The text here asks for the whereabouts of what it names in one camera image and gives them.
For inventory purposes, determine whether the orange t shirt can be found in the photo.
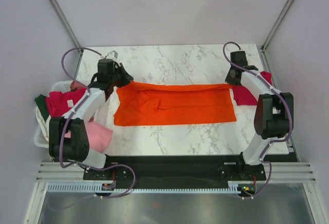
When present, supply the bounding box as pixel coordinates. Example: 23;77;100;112
114;82;236;126

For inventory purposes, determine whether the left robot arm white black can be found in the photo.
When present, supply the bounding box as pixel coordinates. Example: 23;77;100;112
48;59;133;179

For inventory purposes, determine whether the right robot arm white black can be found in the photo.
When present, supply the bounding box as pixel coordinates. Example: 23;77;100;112
225;50;294;180

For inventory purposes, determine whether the folded crimson t shirt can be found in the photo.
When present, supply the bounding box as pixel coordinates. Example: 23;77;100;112
232;72;272;106

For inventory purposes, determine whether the dusty pink t shirt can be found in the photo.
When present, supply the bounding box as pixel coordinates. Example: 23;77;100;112
70;81;86;91

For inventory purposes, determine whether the light pink t shirt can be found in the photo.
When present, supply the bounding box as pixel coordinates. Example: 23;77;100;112
86;122;113;153

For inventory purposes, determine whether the magenta t shirt in basket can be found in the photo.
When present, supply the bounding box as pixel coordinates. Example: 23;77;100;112
45;88;86;117

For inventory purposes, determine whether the dark green t shirt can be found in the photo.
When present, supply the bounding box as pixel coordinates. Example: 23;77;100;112
34;95;49;121

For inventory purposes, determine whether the white t shirt in basket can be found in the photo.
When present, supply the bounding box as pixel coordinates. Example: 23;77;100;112
35;107;51;142

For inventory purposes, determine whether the white laundry basket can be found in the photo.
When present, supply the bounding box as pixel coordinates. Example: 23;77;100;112
33;80;101;150

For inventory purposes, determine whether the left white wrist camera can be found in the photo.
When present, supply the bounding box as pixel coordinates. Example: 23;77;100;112
101;50;118;61

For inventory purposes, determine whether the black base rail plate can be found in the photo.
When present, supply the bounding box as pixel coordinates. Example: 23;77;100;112
83;155;266;187

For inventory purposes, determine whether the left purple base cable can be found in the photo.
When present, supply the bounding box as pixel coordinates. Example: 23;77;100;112
46;163;137;212

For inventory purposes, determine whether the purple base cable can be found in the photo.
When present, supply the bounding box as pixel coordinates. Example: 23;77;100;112
46;163;137;212
237;159;272;201

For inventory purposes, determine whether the right aluminium frame post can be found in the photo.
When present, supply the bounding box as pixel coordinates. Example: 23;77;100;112
260;0;308;52

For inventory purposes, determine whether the aluminium frame post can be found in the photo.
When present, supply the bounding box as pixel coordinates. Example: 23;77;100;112
260;0;308;52
35;0;84;54

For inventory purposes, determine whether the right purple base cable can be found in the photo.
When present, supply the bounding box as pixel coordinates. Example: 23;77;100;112
237;159;272;201

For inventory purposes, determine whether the white slotted cable duct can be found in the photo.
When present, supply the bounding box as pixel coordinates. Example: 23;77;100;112
46;181;256;194

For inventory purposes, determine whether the left aluminium frame post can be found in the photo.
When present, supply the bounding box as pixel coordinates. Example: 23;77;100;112
35;0;84;54

